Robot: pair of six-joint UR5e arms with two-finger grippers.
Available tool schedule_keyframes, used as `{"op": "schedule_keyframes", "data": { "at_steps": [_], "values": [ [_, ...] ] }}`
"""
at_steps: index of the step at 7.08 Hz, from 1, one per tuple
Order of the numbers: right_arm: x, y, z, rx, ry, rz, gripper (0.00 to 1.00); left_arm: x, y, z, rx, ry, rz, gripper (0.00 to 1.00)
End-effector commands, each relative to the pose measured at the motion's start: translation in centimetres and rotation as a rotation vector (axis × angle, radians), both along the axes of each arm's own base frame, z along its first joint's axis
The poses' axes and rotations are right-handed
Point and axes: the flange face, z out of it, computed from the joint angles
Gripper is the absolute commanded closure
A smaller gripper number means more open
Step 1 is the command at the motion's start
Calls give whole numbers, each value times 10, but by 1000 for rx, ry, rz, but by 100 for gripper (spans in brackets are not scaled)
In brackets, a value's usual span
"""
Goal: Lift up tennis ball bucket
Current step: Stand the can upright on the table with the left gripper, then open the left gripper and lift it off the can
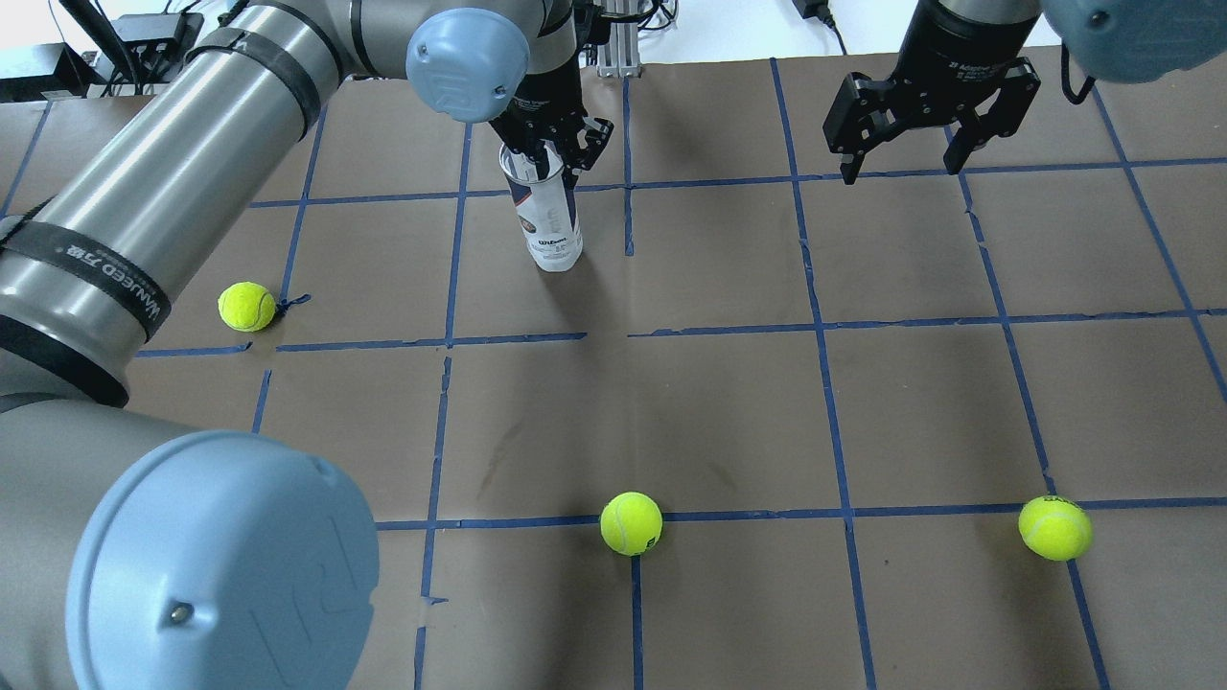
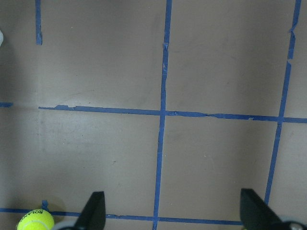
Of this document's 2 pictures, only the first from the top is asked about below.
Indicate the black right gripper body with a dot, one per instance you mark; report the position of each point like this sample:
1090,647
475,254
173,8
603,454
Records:
959,53

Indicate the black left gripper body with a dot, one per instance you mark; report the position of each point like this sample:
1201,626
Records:
548,88

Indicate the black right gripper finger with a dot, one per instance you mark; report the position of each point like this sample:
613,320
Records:
860,119
1014,96

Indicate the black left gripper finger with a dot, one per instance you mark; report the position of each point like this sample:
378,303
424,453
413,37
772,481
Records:
532,158
582,143

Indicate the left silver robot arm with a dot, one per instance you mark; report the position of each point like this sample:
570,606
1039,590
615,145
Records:
144,554

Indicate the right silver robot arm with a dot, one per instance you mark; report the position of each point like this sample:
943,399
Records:
1123,42

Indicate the tennis ball on tape cross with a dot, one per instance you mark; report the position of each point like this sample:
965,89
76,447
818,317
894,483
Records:
246,307

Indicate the centre tennis ball between bases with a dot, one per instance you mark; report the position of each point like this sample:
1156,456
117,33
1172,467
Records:
631,523

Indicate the tennis ball near base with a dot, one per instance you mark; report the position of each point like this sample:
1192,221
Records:
1055,528

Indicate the aluminium frame post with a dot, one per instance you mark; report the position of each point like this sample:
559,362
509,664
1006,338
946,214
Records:
619,57

